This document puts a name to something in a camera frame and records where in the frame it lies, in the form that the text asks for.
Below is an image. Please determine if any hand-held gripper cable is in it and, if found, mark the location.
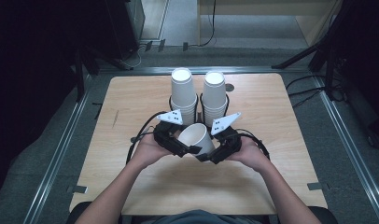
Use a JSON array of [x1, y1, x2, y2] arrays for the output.
[[235, 128, 272, 161], [125, 110, 168, 165]]

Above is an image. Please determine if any metal floor rail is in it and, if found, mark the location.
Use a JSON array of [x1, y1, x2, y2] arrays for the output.
[[312, 74, 379, 223], [95, 65, 310, 76], [22, 73, 93, 224]]

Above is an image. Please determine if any person's grey shirt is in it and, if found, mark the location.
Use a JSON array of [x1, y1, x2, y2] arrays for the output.
[[153, 209, 257, 224]]

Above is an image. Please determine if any person's leg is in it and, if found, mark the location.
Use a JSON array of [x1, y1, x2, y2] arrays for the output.
[[65, 201, 95, 224], [308, 205, 339, 224]]

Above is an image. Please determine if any person's right hand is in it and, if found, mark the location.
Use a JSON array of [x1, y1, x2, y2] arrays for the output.
[[225, 135, 270, 174]]

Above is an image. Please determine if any stack of white paper cups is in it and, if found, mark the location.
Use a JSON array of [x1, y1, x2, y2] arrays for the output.
[[202, 70, 229, 129], [170, 67, 199, 126]]

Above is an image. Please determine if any person's left leg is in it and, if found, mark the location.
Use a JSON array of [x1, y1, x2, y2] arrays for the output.
[[65, 201, 95, 224]]

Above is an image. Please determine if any black hanging cable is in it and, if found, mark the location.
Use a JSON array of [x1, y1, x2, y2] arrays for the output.
[[199, 0, 218, 49]]

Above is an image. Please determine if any light wooden furniture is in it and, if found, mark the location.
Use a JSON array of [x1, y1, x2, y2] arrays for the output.
[[196, 0, 345, 48]]

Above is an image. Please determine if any person's left hand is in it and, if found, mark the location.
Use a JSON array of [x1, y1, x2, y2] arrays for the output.
[[131, 133, 174, 171]]

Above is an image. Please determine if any dark cabinet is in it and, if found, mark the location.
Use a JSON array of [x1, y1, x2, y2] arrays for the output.
[[105, 0, 146, 62]]

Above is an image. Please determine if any left hand-held gripper cable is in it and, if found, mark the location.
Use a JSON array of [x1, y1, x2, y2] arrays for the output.
[[125, 110, 168, 165]]

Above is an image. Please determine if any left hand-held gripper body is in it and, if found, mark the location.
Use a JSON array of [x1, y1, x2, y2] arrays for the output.
[[152, 108, 193, 158]]

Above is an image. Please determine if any person's right leg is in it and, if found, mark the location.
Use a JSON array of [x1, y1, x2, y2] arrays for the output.
[[308, 205, 339, 224]]

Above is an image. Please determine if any black floor cable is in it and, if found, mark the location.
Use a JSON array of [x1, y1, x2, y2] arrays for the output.
[[291, 90, 323, 109], [285, 74, 327, 91], [288, 87, 325, 97]]

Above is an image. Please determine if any black tripod stand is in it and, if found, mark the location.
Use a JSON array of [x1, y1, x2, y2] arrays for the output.
[[271, 0, 354, 70]]

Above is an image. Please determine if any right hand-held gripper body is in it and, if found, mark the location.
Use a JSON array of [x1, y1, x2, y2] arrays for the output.
[[209, 111, 244, 165]]

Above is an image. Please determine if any right hand-held gripper cable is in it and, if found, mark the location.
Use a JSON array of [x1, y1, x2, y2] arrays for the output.
[[235, 128, 272, 161]]

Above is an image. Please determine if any white paper cup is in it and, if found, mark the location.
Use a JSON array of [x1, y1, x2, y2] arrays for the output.
[[176, 122, 217, 157]]

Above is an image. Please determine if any black metal stand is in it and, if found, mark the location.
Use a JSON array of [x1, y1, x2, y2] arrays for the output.
[[73, 46, 100, 102]]

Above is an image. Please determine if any white floor cable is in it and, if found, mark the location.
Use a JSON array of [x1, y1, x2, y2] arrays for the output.
[[119, 45, 143, 70]]

